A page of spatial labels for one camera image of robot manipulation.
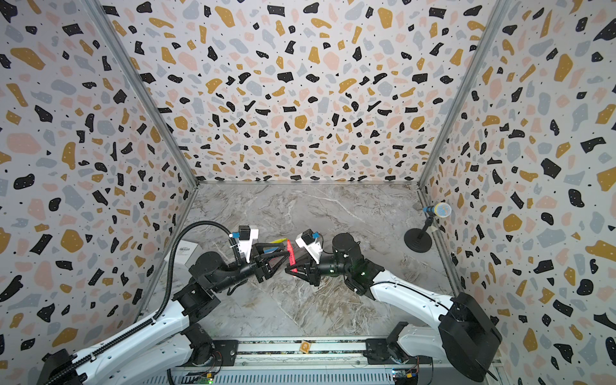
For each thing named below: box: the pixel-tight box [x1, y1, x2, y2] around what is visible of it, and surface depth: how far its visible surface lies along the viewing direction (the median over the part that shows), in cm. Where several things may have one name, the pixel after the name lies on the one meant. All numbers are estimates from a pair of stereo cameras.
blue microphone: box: [422, 202, 452, 219], surface depth 80 cm
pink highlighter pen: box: [286, 239, 297, 273], surface depth 68 cm
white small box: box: [163, 239, 203, 268], surface depth 93 cm
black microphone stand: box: [404, 212, 437, 253], surface depth 102 cm
